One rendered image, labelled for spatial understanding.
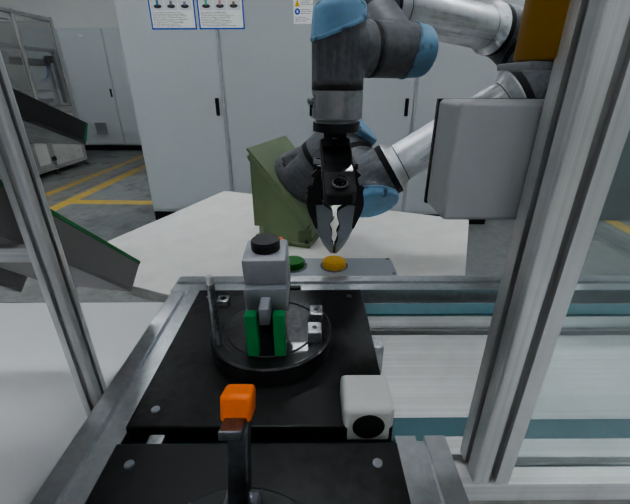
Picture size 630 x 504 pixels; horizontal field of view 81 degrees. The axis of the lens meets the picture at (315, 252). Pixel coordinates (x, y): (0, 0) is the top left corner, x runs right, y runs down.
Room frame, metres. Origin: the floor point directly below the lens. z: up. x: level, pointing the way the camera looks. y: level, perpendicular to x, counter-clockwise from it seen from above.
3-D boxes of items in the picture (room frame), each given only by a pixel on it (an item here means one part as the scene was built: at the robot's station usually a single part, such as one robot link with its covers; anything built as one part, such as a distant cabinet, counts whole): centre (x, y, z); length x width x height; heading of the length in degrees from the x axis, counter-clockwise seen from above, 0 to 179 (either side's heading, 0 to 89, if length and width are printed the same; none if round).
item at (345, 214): (0.59, -0.05, 1.03); 0.06 x 0.03 x 0.09; 0
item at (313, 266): (0.57, -0.03, 0.93); 0.21 x 0.07 x 0.06; 90
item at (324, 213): (0.59, -0.02, 1.03); 0.06 x 0.03 x 0.09; 0
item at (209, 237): (0.93, 0.07, 0.84); 0.90 x 0.70 x 0.03; 68
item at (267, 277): (0.34, 0.05, 1.07); 0.08 x 0.04 x 0.07; 1
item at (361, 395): (0.26, -0.05, 0.97); 0.05 x 0.05 x 0.04; 0
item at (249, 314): (0.31, 0.06, 1.01); 0.01 x 0.01 x 0.05; 0
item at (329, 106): (0.59, -0.03, 1.21); 0.08 x 0.08 x 0.05
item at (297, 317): (0.35, 0.05, 0.98); 0.14 x 0.14 x 0.02
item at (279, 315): (0.31, 0.04, 1.01); 0.01 x 0.01 x 0.05; 0
